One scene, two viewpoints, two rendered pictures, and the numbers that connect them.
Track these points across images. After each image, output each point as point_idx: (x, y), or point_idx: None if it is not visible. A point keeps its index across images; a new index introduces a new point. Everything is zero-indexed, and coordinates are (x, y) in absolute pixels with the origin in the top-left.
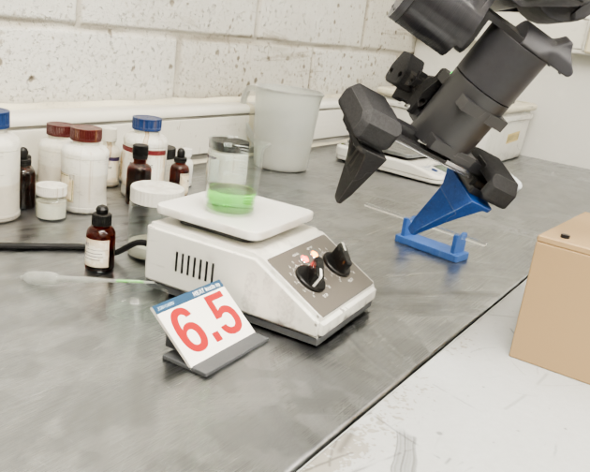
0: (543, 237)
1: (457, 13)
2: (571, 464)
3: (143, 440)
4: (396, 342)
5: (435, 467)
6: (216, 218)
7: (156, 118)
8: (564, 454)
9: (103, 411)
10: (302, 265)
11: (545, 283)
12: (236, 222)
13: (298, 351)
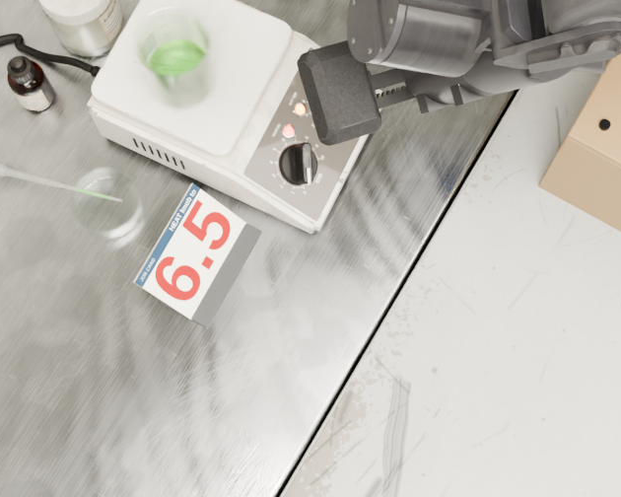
0: (574, 138)
1: (438, 67)
2: (552, 392)
3: (172, 446)
4: (407, 189)
5: (423, 426)
6: (172, 121)
7: None
8: (550, 377)
9: (127, 410)
10: (286, 153)
11: (576, 164)
12: (196, 125)
13: (296, 246)
